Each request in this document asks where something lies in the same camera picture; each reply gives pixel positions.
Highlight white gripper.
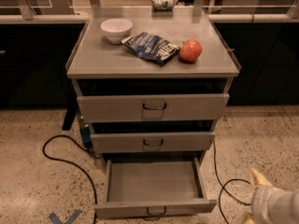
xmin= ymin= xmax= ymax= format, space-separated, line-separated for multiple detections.
xmin=238 ymin=168 xmax=299 ymax=224

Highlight grey bottom drawer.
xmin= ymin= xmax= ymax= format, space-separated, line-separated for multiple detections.
xmin=95 ymin=157 xmax=217 ymax=218

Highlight grey drawer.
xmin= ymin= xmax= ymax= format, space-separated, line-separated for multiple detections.
xmin=91 ymin=132 xmax=215 ymax=153
xmin=78 ymin=94 xmax=229 ymax=122
xmin=95 ymin=157 xmax=217 ymax=218

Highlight grey top drawer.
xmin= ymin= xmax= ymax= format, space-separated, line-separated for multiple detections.
xmin=78 ymin=94 xmax=229 ymax=122

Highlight grey middle drawer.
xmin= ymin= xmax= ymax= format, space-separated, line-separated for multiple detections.
xmin=91 ymin=132 xmax=215 ymax=153

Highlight grey metal drawer cabinet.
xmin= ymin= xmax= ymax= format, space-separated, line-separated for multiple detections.
xmin=67 ymin=7 xmax=239 ymax=164

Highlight red apple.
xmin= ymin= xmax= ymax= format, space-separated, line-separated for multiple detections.
xmin=179 ymin=38 xmax=203 ymax=63

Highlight blue power adapter box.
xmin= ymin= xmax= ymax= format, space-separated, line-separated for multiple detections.
xmin=79 ymin=125 xmax=93 ymax=148

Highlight blue chip bag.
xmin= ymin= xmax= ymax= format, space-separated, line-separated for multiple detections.
xmin=121 ymin=32 xmax=180 ymax=66

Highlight blue floor tape mark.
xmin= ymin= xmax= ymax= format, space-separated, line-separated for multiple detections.
xmin=48 ymin=208 xmax=84 ymax=224

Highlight green crumpled snack bag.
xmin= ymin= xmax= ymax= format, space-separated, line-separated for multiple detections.
xmin=151 ymin=0 xmax=175 ymax=11

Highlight white ceramic bowl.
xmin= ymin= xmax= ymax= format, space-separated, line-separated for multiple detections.
xmin=101 ymin=19 xmax=133 ymax=44

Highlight black left floor cable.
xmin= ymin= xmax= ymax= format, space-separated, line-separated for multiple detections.
xmin=42 ymin=133 xmax=101 ymax=224

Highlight dark counter with rail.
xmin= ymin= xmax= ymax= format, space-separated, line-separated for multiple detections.
xmin=0 ymin=22 xmax=299 ymax=108

